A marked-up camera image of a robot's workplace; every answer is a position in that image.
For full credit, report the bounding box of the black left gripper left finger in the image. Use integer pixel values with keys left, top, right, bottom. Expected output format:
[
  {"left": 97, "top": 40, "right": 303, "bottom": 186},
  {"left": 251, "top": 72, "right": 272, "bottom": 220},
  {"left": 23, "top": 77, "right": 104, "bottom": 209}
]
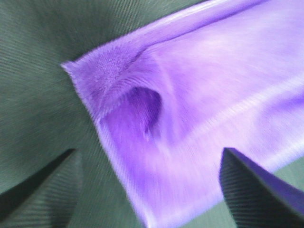
[{"left": 0, "top": 149, "right": 83, "bottom": 228}]

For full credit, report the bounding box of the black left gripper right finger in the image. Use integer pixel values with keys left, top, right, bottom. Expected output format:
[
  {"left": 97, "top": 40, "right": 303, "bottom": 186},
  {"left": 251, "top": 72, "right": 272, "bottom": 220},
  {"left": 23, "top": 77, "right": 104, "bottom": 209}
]
[{"left": 219, "top": 148, "right": 304, "bottom": 228}]

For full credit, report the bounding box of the purple microfiber towel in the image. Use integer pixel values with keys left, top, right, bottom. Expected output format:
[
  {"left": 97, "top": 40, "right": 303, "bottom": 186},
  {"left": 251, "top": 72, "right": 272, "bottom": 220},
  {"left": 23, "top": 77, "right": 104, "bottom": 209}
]
[{"left": 62, "top": 0, "right": 304, "bottom": 228}]

